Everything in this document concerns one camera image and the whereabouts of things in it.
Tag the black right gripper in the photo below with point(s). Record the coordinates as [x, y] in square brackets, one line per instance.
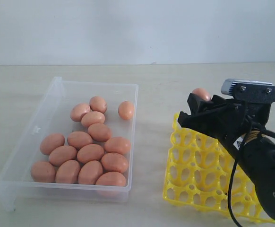
[223, 119]

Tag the brown egg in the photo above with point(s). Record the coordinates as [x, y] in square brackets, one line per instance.
[78, 111]
[126, 110]
[51, 142]
[112, 179]
[202, 93]
[90, 172]
[98, 103]
[79, 139]
[68, 172]
[114, 162]
[62, 154]
[43, 172]
[92, 118]
[99, 132]
[89, 153]
[119, 145]

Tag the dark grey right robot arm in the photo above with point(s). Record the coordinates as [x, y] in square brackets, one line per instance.
[256, 157]

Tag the yellow plastic egg tray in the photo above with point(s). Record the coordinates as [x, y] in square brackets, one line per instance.
[197, 174]

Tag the clear plastic bin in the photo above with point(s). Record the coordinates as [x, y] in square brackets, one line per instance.
[53, 116]

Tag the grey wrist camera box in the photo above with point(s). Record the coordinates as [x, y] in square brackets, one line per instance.
[250, 91]

